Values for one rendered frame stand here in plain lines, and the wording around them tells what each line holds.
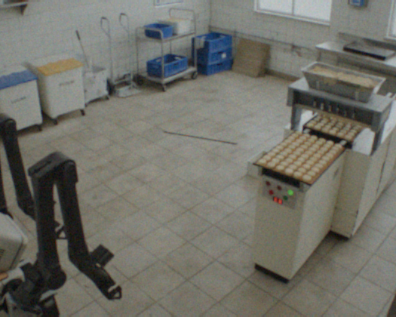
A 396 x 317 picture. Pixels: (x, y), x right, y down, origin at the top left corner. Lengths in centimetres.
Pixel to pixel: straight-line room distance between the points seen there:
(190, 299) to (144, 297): 32
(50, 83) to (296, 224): 362
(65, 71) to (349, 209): 369
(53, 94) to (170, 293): 321
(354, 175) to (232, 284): 119
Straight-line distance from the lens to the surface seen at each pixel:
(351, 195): 324
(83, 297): 302
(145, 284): 304
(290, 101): 315
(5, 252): 146
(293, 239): 275
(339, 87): 300
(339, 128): 318
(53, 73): 525
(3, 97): 506
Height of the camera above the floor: 221
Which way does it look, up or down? 30 degrees down
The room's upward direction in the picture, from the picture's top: straight up
